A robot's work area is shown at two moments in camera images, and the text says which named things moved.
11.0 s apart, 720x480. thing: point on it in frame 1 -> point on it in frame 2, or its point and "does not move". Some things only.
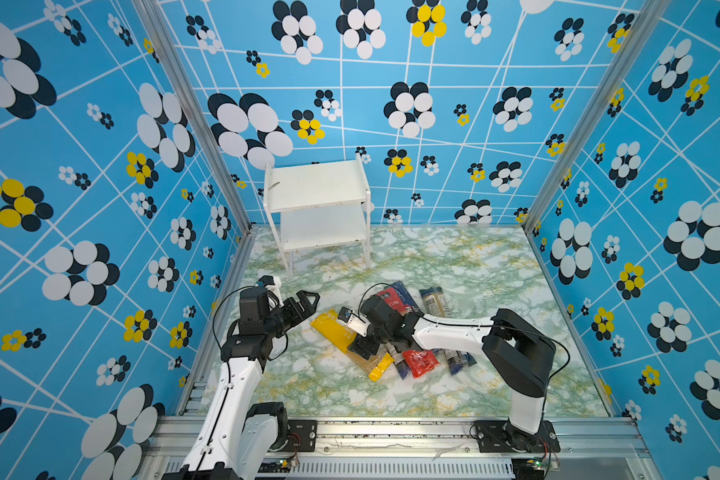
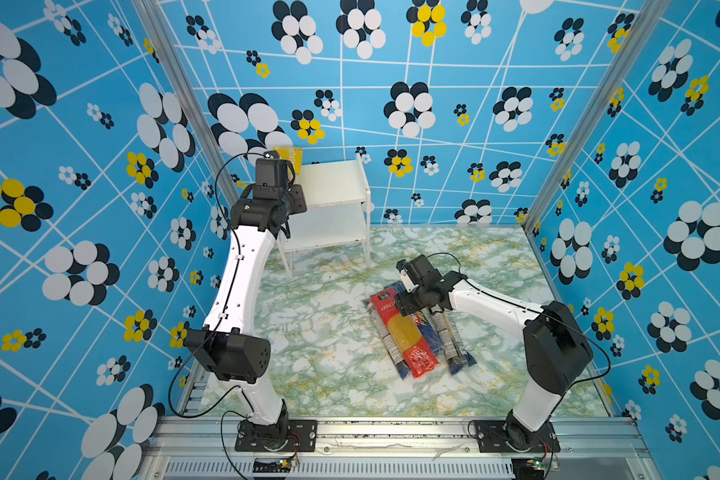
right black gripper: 361,346 -> 404,304
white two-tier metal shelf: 317,206 does not move
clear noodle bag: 398,359 does not move
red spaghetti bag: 418,361 does not move
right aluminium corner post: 642,23 does not move
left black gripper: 287,305 -> 294,192
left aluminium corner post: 160,36 does not move
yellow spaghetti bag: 343,335 -> 294,155
